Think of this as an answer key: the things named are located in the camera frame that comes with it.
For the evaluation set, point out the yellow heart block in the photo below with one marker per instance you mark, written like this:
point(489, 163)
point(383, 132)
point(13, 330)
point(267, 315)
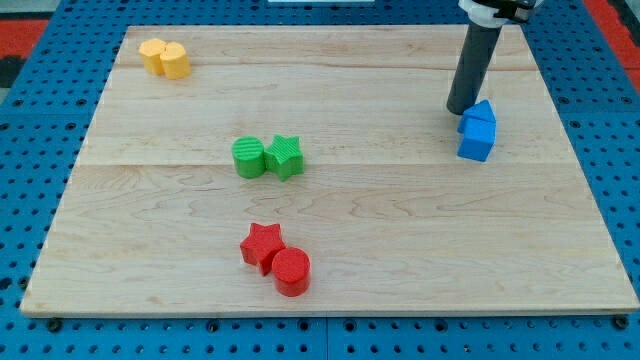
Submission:
point(175, 61)

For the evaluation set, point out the dark grey cylindrical pointer rod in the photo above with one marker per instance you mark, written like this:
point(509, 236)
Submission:
point(476, 54)

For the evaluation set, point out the red cylinder block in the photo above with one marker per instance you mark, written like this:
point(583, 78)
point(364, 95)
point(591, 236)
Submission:
point(291, 269)

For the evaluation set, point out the green cylinder block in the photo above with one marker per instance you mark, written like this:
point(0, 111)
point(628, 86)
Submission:
point(248, 156)

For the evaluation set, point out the yellow hexagon block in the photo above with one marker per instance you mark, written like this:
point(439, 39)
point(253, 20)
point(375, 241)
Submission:
point(150, 52)

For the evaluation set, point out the blue cube block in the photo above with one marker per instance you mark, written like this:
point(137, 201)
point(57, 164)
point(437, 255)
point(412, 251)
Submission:
point(477, 138)

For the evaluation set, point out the light wooden board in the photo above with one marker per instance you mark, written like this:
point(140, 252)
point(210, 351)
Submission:
point(394, 222)

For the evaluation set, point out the red star block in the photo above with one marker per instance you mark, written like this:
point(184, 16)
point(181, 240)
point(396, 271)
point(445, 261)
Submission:
point(261, 245)

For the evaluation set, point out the blue triangle block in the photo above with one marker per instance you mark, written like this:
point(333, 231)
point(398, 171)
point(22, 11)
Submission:
point(482, 111)

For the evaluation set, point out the green star block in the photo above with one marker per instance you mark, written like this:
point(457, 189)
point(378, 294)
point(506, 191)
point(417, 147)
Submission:
point(284, 157)

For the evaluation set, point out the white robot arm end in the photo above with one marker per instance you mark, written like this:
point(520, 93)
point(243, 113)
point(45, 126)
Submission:
point(496, 13)

